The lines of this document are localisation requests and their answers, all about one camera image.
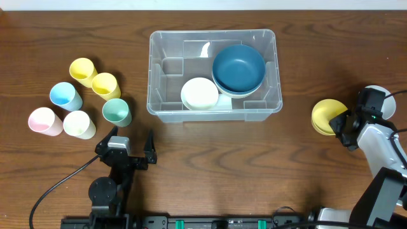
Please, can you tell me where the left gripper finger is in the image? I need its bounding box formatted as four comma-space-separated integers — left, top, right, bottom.
95, 127, 118, 156
144, 130, 157, 164

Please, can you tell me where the yellow cup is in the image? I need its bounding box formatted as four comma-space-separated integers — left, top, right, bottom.
92, 73, 121, 101
69, 57, 97, 88

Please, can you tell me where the white small bowl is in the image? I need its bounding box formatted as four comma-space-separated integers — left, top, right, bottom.
181, 78, 219, 110

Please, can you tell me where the cream white cup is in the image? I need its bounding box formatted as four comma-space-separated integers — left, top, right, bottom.
63, 111, 96, 140

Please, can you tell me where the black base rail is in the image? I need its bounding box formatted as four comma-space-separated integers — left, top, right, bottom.
60, 214, 305, 229

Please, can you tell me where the pink cup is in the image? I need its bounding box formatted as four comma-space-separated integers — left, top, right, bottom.
28, 107, 63, 136

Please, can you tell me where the grey small bowl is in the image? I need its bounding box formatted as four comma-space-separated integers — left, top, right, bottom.
366, 85, 396, 120

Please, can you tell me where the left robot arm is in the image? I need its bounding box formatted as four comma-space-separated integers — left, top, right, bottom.
88, 127, 157, 229

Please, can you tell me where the yellow cup front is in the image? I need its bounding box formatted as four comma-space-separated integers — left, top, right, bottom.
92, 73, 121, 101

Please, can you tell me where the large beige bowl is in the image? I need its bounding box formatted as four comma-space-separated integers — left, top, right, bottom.
216, 85, 259, 99

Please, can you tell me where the dark blue bowl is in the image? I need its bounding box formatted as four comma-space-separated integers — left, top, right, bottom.
212, 75, 263, 99
212, 45, 266, 95

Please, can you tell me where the yellow cup rear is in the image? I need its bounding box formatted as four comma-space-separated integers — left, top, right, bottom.
69, 57, 97, 88

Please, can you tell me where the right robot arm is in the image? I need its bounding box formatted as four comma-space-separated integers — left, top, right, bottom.
308, 85, 406, 228

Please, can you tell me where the mint green cup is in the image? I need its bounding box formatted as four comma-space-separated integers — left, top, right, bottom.
102, 99, 132, 127

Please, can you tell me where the yellow small bowl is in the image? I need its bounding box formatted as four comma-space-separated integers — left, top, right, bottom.
311, 99, 348, 136

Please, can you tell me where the light blue cup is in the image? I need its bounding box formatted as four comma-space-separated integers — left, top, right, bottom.
50, 82, 83, 111

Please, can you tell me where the clear plastic storage container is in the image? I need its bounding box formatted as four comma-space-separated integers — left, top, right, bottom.
146, 29, 283, 123

